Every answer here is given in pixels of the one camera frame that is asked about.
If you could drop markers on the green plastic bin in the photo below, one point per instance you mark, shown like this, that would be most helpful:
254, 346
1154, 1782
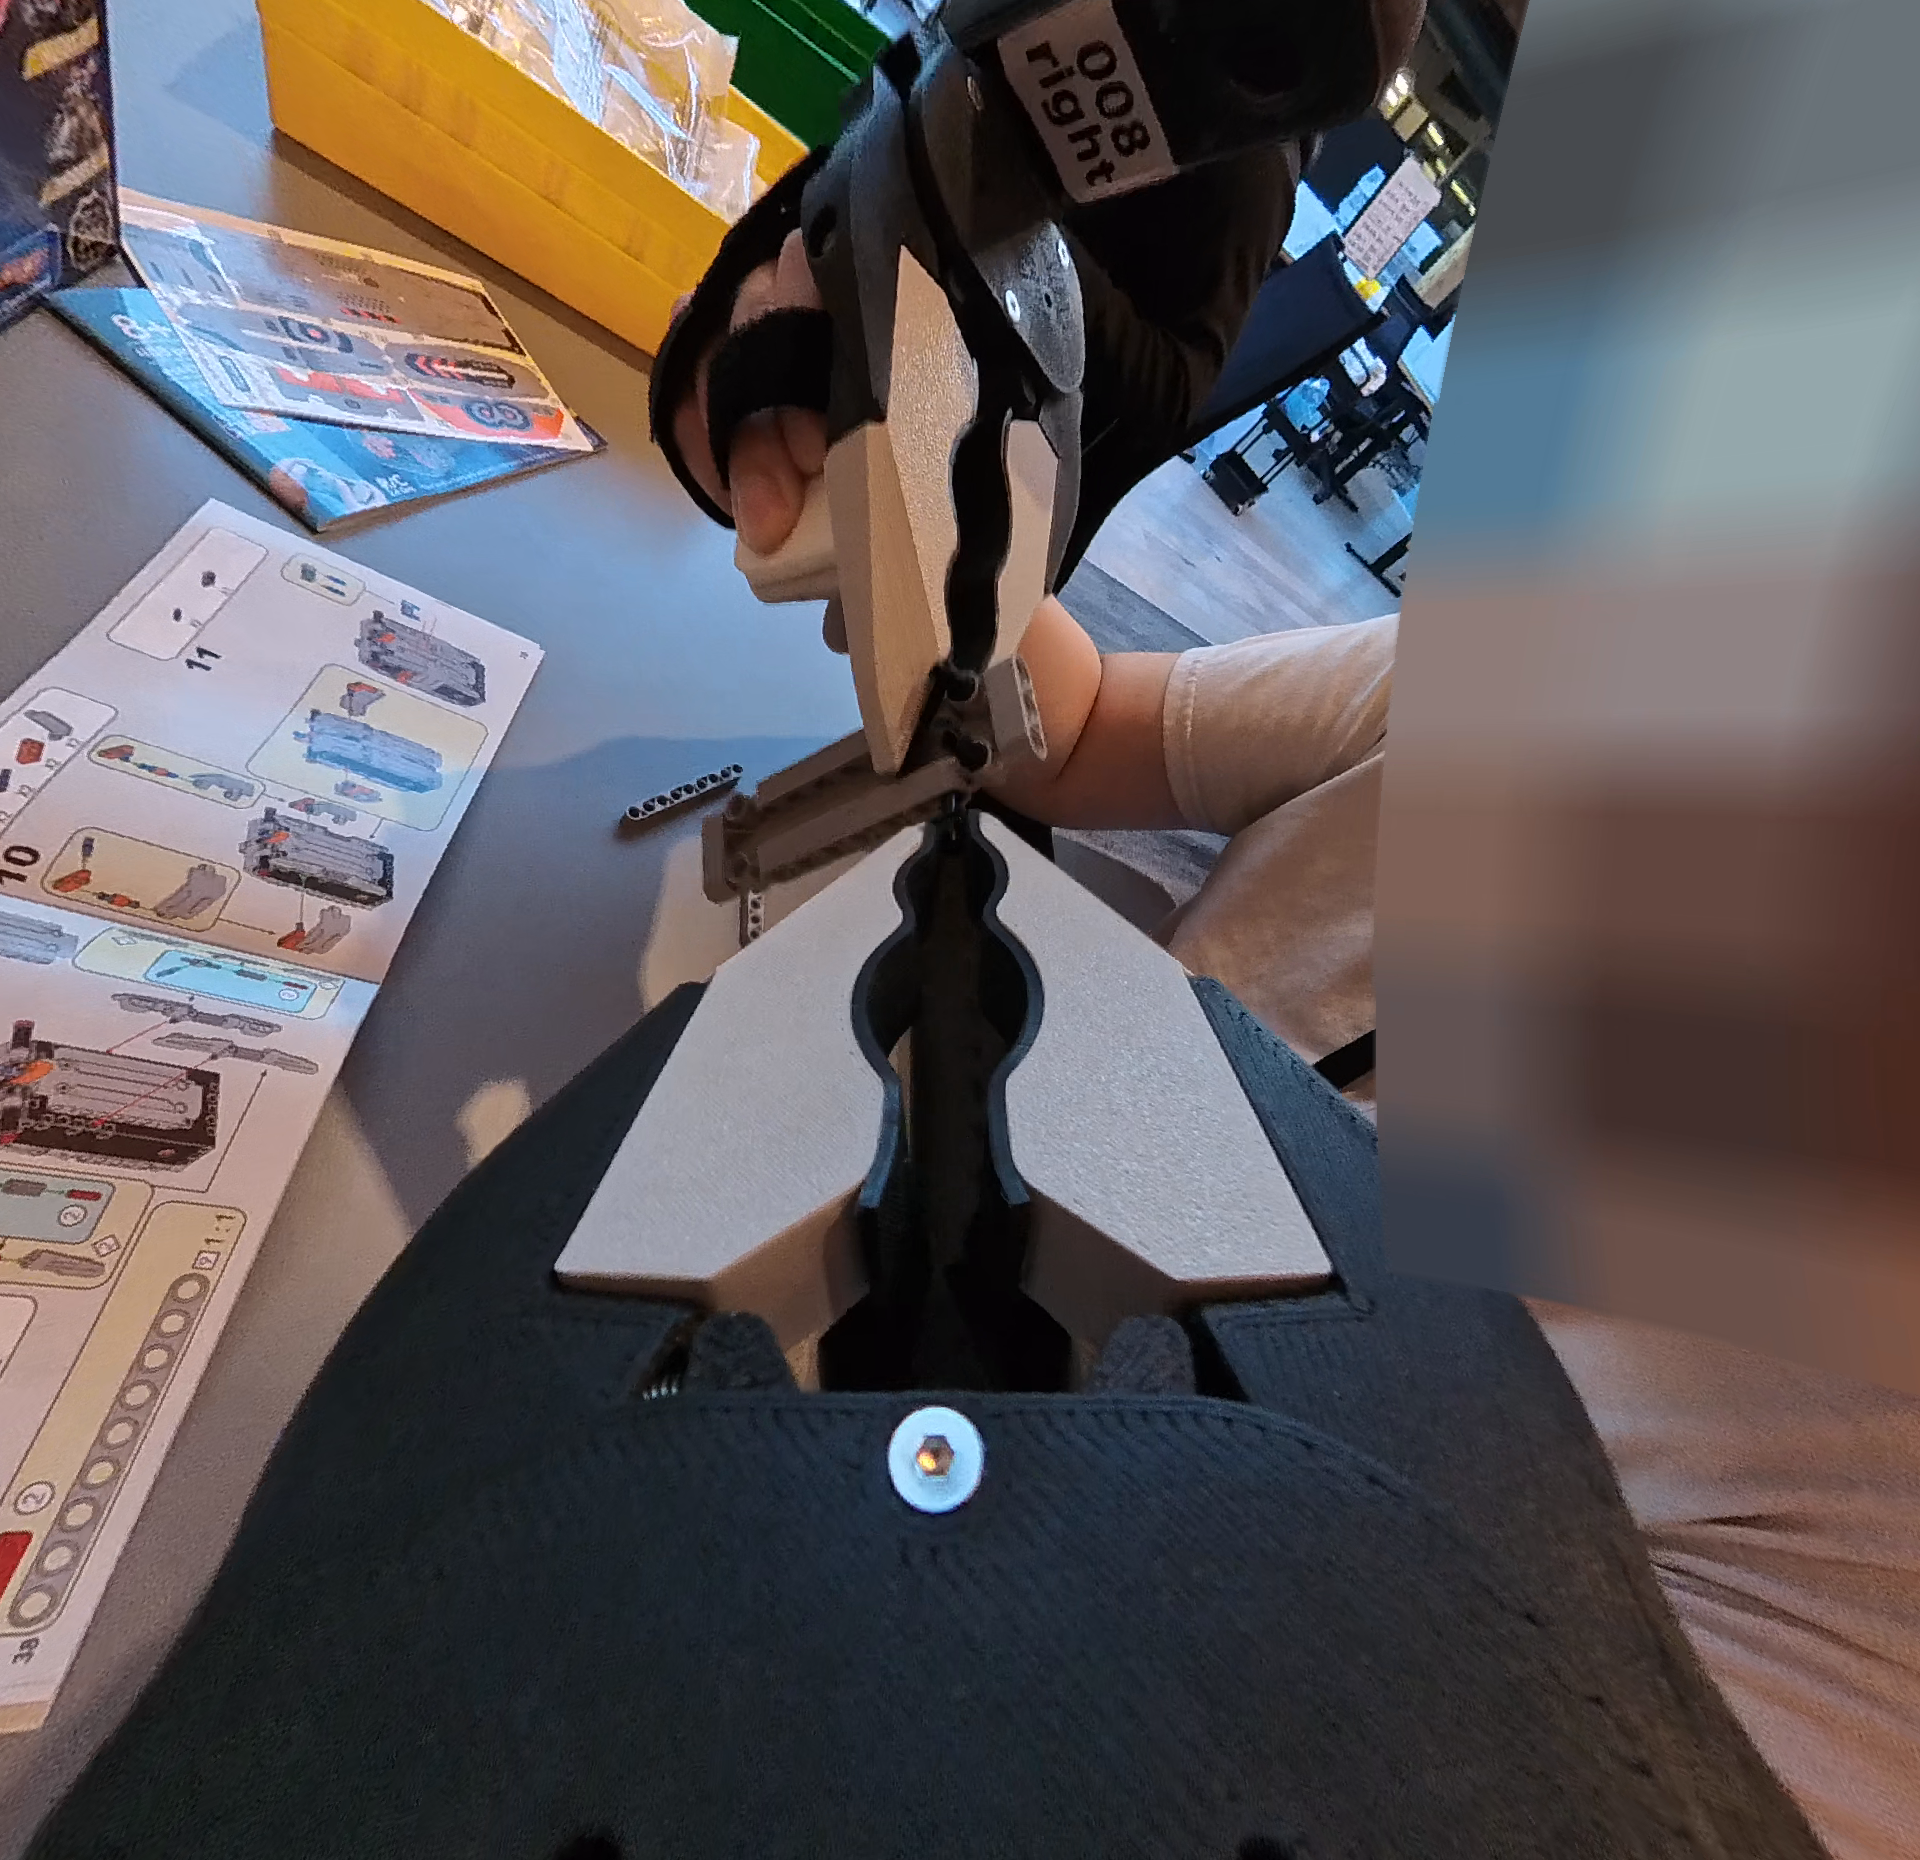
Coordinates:
810, 31

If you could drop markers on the person's right hand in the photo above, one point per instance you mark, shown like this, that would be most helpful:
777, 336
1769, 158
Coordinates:
781, 488

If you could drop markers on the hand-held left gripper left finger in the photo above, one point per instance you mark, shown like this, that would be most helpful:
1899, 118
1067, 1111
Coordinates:
721, 1141

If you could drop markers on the blue booklet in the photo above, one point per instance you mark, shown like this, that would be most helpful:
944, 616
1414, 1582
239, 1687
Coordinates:
300, 483

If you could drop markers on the grey desk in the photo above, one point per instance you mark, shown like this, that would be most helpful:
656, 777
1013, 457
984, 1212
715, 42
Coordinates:
675, 645

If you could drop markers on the yellow plastic bin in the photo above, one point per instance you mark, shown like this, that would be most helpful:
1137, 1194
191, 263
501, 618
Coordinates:
495, 194

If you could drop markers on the white instruction booklet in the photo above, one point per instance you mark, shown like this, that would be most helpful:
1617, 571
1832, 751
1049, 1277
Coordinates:
224, 915

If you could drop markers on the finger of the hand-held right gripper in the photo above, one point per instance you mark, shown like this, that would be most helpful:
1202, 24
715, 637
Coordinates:
900, 540
1035, 524

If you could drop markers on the black table frames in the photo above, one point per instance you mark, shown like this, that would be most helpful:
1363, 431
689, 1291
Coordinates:
1242, 473

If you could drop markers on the white paper sign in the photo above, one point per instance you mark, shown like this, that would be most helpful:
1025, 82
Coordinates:
1389, 219

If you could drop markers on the dark toy set box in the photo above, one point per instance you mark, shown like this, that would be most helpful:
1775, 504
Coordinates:
61, 135

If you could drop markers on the person's right forearm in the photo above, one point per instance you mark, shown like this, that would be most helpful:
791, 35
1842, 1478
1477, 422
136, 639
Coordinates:
1119, 735

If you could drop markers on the grey technic beam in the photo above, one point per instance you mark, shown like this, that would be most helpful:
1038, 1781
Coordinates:
751, 922
683, 798

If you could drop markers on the sticker sheet in plastic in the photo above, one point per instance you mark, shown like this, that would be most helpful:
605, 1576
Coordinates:
374, 345

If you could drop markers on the clear plastic bags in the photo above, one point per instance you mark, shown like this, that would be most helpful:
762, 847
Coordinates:
600, 45

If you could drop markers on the grey technic beam assembly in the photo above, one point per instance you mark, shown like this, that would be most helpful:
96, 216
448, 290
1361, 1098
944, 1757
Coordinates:
840, 818

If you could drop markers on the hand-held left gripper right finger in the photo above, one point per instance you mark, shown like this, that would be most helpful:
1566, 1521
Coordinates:
1154, 1141

